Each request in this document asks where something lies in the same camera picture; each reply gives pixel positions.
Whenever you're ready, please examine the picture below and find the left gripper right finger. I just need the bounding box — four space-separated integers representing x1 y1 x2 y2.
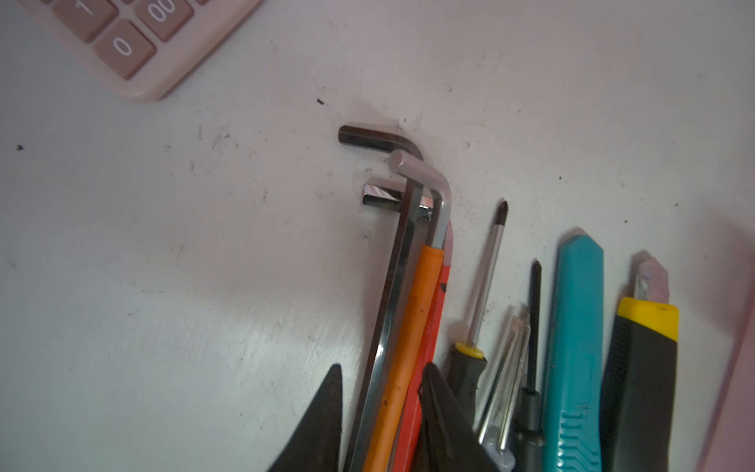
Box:
412 363 497 471

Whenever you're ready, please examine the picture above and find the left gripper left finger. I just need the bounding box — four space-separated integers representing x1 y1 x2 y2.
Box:
269 364 343 472

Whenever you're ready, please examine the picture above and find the orange sleeve hex key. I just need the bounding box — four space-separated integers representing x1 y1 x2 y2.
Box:
363 149 452 471

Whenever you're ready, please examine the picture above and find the red sleeve hex key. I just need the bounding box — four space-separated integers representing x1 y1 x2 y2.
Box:
362 178 453 471

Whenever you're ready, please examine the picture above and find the pink plastic tool box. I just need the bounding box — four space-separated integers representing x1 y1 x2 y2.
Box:
696 297 754 472

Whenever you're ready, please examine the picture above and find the black yellow phillips screwdriver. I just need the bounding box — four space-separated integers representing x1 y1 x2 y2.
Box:
446 200 509 425

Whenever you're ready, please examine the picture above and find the teal utility knife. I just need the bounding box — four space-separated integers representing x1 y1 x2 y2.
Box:
543 234 604 471

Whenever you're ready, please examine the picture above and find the black yellow utility knife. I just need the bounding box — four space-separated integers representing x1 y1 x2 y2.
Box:
600 254 680 471

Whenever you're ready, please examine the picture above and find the pink calculator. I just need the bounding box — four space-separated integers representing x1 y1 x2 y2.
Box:
20 0 260 102

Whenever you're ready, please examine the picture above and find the clear handle screwdriver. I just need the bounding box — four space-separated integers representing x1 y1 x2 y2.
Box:
477 315 531 471

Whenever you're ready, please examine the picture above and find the yellow handle screwdriver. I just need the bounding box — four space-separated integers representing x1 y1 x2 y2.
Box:
511 260 545 471

